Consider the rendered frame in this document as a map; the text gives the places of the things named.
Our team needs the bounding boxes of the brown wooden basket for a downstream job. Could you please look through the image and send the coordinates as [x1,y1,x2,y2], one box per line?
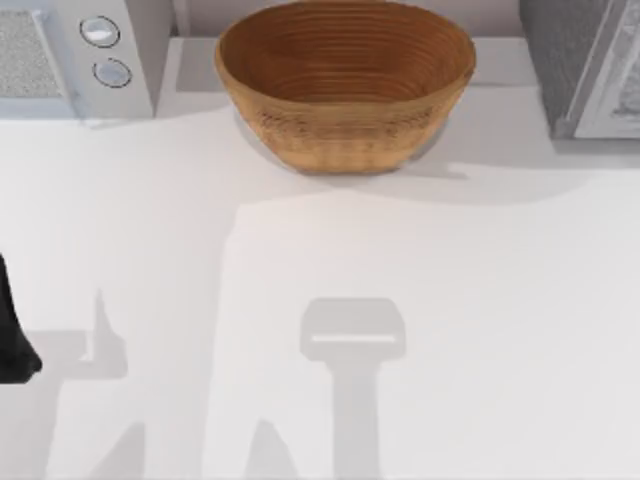
[214,3,477,177]

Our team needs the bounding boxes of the round microwave knob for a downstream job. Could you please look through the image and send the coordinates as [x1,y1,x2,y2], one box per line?
[92,56,134,89]
[78,15,122,49]

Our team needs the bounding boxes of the pale microwave oven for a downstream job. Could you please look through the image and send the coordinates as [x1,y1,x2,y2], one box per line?
[0,0,174,121]

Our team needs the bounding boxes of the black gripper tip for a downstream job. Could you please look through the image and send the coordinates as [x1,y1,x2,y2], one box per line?
[0,253,43,385]

